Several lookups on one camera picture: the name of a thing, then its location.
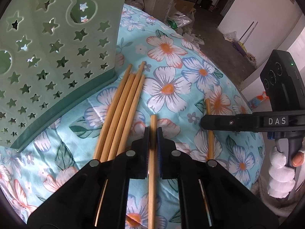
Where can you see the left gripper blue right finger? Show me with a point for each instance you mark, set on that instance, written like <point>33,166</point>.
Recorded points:
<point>209,196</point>

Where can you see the bamboo chopstick two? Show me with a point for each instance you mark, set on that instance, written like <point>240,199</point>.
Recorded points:
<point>152,172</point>

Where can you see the bamboo chopstick four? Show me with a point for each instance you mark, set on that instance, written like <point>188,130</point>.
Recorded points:
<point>124,114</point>

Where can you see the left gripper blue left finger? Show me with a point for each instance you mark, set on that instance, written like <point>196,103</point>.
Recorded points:
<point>96,196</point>

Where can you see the cardboard box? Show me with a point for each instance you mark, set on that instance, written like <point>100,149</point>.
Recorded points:
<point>184,7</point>

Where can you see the bamboo chopstick six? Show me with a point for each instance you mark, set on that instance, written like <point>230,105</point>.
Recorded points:
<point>210,154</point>

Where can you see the bamboo chopstick five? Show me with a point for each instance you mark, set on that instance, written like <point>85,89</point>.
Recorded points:
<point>131,114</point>

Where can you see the floral quilt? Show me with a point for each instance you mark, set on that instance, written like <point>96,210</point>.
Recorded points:
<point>178,78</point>

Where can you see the bamboo chopstick three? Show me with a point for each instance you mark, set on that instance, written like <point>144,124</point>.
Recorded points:
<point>115,118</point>

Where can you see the right hand white glove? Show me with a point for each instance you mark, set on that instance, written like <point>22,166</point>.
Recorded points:
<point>285,180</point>

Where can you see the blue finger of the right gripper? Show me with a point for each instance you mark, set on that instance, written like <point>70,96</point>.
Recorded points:
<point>218,122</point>

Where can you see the bamboo chopstick one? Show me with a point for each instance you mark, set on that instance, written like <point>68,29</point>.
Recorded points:
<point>110,113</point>

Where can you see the green utensil holder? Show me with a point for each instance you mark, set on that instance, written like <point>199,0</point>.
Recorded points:
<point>54,54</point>

